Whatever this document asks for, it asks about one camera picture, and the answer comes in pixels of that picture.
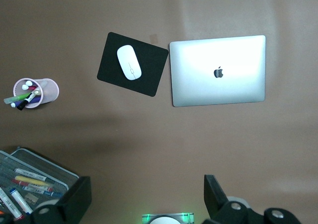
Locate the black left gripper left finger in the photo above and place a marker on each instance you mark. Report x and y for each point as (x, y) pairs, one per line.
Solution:
(72, 199)

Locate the pink mesh pen cup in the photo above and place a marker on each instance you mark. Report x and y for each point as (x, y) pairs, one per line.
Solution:
(51, 90)

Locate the red marker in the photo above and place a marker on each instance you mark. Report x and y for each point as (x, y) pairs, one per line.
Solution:
(32, 88)

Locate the green highlighter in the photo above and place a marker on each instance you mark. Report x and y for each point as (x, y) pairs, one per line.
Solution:
(20, 97)

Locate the red-capped white marker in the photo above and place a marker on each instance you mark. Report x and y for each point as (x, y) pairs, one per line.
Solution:
(6, 201)

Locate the black capped marker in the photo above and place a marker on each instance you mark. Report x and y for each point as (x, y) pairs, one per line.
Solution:
(22, 105)

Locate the silver laptop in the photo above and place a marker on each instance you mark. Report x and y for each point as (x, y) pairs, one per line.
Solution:
(193, 85)

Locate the black mouse pad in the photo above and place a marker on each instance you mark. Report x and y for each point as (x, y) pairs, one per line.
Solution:
(154, 67)

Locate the purple marker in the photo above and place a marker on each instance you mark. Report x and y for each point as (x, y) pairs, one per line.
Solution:
(36, 99)

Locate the white-tipped thin pen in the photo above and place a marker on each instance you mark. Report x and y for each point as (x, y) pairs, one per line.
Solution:
(13, 105)

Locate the red-tipped white marker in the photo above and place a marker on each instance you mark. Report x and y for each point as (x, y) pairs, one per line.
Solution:
(15, 181)

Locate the blue-ended white marker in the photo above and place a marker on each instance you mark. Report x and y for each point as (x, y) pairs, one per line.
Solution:
(49, 193)

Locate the blue-capped white marker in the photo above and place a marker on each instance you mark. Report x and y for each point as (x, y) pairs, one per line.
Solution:
(21, 204)

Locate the small grey flat piece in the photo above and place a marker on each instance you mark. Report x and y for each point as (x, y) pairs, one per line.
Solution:
(31, 198)

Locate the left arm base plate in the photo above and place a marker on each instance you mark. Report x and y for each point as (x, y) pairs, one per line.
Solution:
(146, 219)

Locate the white-capped pen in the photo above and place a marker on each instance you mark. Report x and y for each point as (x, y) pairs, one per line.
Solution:
(24, 87)
(29, 83)

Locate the white computer mouse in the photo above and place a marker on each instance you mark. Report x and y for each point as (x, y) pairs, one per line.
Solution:
(128, 60)

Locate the yellow marker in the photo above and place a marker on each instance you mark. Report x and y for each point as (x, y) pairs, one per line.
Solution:
(27, 180)

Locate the white printed marker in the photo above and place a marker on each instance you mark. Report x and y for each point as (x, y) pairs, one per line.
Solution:
(29, 174)

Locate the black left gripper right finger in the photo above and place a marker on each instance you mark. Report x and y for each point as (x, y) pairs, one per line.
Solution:
(216, 199)

